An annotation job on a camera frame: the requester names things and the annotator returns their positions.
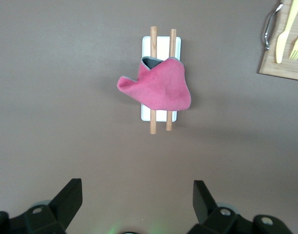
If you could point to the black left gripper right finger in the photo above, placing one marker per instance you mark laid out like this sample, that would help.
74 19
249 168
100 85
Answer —
207 209

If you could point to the pink cloth with grey back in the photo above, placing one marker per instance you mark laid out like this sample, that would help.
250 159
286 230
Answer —
163 85

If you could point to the white rectangular tray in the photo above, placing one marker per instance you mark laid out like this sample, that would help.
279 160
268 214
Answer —
163 46

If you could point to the yellow plastic knife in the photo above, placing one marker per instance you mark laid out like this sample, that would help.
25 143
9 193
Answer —
281 41

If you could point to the brown table mat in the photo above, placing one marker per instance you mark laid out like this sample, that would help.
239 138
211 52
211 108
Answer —
65 97

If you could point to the yellow plastic fork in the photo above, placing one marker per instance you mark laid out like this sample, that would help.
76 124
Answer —
296 46

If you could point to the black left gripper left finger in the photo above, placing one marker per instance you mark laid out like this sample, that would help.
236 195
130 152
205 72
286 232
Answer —
61 207

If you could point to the wooden stick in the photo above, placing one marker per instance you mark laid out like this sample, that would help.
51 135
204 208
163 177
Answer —
173 41
154 39

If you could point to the bamboo cutting board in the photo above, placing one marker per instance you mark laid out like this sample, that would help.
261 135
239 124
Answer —
273 68

